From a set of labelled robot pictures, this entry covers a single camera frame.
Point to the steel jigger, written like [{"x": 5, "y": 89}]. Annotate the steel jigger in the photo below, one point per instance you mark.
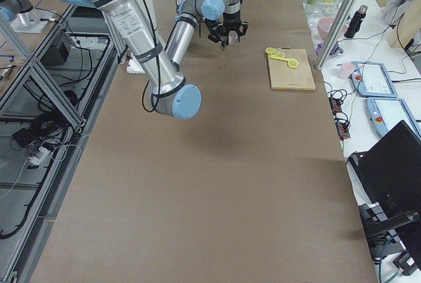
[{"x": 223, "y": 49}]

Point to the clear glass measuring cup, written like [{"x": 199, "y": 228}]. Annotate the clear glass measuring cup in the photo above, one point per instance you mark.
[{"x": 233, "y": 37}]

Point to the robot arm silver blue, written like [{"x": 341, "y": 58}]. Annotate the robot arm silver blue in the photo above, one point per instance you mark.
[
  {"x": 189, "y": 15},
  {"x": 168, "y": 92}
]

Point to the pink plastic cup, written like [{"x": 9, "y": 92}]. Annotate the pink plastic cup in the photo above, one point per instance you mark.
[{"x": 346, "y": 70}]

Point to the lemon slice on knife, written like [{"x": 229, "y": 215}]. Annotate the lemon slice on knife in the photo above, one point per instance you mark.
[{"x": 293, "y": 64}]

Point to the wooden cutting board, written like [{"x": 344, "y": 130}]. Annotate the wooden cutting board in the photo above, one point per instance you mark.
[{"x": 284, "y": 78}]

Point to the pink bowl with ice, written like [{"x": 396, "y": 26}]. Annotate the pink bowl with ice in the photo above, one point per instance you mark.
[{"x": 324, "y": 26}]

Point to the black water bottle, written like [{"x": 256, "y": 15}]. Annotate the black water bottle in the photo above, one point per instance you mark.
[{"x": 356, "y": 21}]

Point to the upper blue teach pendant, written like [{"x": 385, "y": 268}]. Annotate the upper blue teach pendant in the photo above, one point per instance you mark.
[{"x": 372, "y": 80}]

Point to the black monitor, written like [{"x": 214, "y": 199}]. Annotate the black monitor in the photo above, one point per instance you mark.
[{"x": 390, "y": 175}]

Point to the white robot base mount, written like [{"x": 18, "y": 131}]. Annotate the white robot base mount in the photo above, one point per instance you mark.
[{"x": 134, "y": 67}]

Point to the aluminium frame post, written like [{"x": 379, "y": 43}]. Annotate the aluminium frame post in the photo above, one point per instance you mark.
[{"x": 339, "y": 21}]

